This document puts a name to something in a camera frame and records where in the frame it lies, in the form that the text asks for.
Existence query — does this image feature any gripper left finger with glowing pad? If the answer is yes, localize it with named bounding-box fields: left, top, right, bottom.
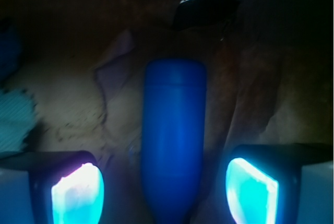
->
left=1, top=150, right=104, bottom=223

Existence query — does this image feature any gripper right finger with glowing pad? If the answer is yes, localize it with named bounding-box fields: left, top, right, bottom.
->
left=225, top=144, right=333, bottom=223

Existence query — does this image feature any brown paper bag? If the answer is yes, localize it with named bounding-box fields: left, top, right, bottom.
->
left=1, top=0, right=333, bottom=223

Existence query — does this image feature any light teal microfiber cloth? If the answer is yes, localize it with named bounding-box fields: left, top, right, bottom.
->
left=1, top=89, right=37, bottom=152

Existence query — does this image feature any blue plastic bottle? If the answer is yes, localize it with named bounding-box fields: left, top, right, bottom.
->
left=141, top=58, right=207, bottom=223

